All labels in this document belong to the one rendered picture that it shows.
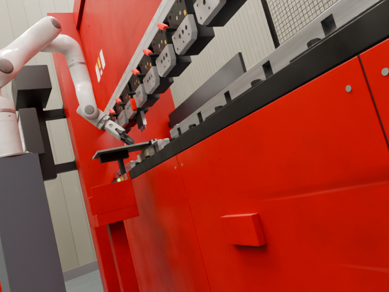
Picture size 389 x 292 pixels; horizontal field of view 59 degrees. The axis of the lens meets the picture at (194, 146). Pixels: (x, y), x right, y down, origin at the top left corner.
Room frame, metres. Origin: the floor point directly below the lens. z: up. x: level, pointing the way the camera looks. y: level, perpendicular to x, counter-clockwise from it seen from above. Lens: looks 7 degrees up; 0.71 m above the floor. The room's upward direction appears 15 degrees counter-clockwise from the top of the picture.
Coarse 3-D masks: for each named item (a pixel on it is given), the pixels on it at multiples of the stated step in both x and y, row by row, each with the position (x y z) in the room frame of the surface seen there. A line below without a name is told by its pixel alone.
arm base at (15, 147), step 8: (0, 112) 1.30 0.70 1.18; (8, 112) 1.32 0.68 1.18; (0, 120) 1.30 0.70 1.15; (8, 120) 1.32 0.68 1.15; (16, 120) 1.36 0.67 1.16; (0, 128) 1.30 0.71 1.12; (8, 128) 1.31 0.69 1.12; (16, 128) 1.35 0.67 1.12; (0, 136) 1.29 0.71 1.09; (8, 136) 1.31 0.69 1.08; (16, 136) 1.34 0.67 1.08; (0, 144) 1.29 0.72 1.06; (8, 144) 1.30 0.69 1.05; (16, 144) 1.33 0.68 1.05; (0, 152) 1.29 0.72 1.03; (8, 152) 1.30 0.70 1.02; (16, 152) 1.29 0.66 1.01; (24, 152) 1.31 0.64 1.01
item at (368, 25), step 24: (384, 0) 0.42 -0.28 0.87; (360, 24) 0.45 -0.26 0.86; (384, 24) 0.43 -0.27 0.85; (312, 48) 0.53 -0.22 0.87; (336, 48) 0.50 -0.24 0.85; (360, 48) 0.46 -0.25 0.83; (288, 72) 0.59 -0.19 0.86; (312, 72) 0.55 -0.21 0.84; (240, 96) 0.74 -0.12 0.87; (264, 96) 0.67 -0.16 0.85; (216, 120) 0.84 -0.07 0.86; (168, 144) 1.16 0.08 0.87; (192, 144) 1.00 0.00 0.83; (144, 168) 1.46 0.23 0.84
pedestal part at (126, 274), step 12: (108, 228) 1.41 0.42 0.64; (120, 228) 1.41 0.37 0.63; (120, 240) 1.41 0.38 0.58; (120, 252) 1.40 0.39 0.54; (120, 264) 1.40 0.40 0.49; (132, 264) 1.42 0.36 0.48; (120, 276) 1.39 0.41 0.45; (132, 276) 1.41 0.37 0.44; (120, 288) 1.43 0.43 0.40; (132, 288) 1.41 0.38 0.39
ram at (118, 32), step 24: (96, 0) 1.97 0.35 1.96; (120, 0) 1.59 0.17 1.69; (144, 0) 1.34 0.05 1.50; (96, 24) 2.09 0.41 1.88; (120, 24) 1.67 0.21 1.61; (144, 24) 1.40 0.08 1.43; (96, 48) 2.22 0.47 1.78; (120, 48) 1.75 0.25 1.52; (144, 48) 1.46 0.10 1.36; (120, 72) 1.85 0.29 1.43; (96, 96) 2.53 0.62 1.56
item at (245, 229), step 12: (228, 216) 0.87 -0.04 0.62; (240, 216) 0.82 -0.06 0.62; (252, 216) 0.78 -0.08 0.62; (228, 228) 0.88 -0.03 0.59; (240, 228) 0.83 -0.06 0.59; (252, 228) 0.78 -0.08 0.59; (228, 240) 0.90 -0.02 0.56; (240, 240) 0.84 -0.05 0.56; (252, 240) 0.79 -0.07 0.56; (264, 240) 0.78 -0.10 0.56
